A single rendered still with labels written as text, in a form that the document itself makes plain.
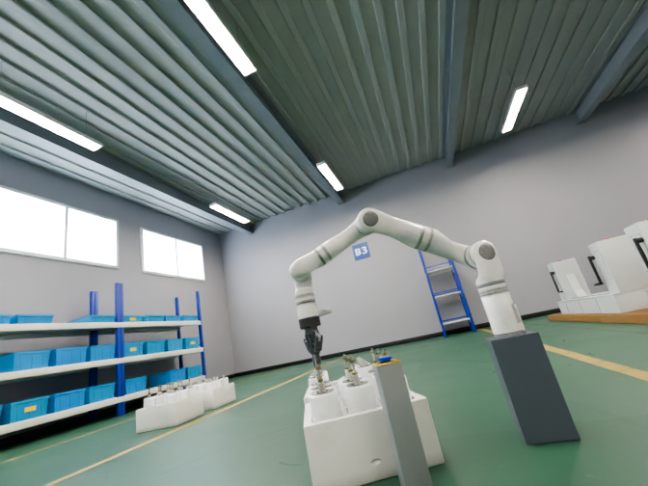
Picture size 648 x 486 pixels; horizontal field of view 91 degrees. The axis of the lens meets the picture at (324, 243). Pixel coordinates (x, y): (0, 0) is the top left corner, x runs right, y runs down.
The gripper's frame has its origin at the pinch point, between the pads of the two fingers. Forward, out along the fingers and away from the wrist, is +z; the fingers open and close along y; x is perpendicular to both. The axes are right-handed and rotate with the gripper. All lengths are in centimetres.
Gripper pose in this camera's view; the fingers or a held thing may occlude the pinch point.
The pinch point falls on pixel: (316, 360)
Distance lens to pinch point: 114.2
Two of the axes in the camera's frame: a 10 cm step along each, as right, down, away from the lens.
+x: 9.0, -0.6, 4.4
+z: 2.0, 9.4, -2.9
